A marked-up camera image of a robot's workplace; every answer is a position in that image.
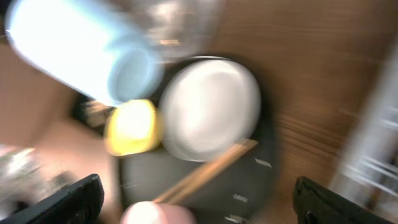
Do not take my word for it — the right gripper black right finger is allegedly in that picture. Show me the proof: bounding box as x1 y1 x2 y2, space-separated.
293 176 393 224

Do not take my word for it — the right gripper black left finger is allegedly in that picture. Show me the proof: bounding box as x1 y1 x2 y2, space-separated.
1 174 104 224

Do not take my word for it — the pink cup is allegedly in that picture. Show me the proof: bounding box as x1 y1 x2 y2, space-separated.
120 201 197 224

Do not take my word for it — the yellow bowl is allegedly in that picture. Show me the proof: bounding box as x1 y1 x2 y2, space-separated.
104 100 162 157

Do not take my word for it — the blue cup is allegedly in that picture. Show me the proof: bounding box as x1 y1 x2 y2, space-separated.
5 0 163 106

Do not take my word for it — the grey dishwasher rack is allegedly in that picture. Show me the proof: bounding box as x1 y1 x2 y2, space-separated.
330 46 397 223

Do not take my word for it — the round black serving tray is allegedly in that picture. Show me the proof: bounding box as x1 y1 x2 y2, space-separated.
116 54 280 223

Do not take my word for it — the wooden chopstick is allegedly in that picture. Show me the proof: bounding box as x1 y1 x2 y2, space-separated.
153 139 258 205

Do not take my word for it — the grey ceramic plate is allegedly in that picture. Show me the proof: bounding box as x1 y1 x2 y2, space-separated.
159 59 261 162

